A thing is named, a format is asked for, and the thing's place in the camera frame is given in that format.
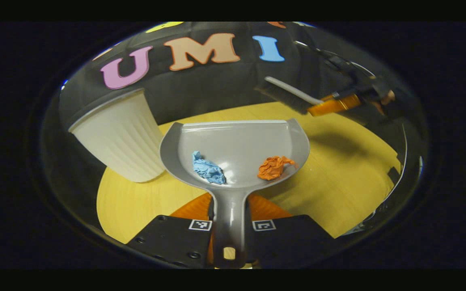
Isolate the black backdrop cloth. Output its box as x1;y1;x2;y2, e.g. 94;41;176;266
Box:
57;22;403;130

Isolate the grey plastic dustpan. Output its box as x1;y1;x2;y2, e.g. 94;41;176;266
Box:
159;118;310;269

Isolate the blue paper scrap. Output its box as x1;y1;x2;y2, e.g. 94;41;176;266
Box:
192;151;227;186

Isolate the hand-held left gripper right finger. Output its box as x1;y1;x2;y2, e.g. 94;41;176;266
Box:
247;193;335;269

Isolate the small grey broom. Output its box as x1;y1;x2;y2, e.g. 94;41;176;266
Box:
254;76;324;115

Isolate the white ribbed garbage bin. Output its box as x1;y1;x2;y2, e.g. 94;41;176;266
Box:
68;88;167;183

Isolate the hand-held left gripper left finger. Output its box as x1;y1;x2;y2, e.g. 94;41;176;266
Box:
126;192;214;269

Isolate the orange paper scrap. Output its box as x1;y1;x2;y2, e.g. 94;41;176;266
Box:
257;156;298;181

